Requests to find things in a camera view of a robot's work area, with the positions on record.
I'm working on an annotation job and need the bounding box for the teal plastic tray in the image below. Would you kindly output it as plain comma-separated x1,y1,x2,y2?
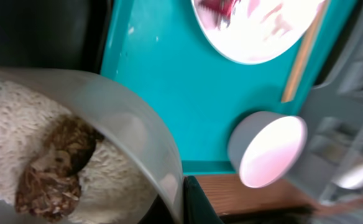
101,0,359,175

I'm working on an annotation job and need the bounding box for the pink bowl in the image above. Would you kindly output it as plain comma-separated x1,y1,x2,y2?
227,111,307,188

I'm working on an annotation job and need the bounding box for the white rice pile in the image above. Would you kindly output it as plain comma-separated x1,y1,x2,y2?
0,81,155,223

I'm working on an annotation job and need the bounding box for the grey bowl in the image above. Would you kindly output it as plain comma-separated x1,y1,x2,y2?
0,67,184,223

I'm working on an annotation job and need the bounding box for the large white pink plate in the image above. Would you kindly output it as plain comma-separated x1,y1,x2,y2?
191,0,324,65

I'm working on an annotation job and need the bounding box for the black tray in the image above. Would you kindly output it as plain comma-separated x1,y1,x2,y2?
0,0,114,73

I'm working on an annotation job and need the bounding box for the red snack wrapper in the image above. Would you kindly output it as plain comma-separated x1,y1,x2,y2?
198,0,241,30

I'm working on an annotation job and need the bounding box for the grey dishwasher rack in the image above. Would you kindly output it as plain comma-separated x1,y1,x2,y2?
285,0,363,224

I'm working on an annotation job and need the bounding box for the wooden chopstick right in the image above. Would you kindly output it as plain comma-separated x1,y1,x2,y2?
281,0,331,103

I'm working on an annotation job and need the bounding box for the white cup in rack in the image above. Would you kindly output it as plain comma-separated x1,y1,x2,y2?
334,163,363,190

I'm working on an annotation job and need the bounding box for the brown food piece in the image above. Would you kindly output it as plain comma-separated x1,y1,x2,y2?
14,115,104,223

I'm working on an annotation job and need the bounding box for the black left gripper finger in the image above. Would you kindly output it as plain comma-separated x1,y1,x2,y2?
183,176,223,224

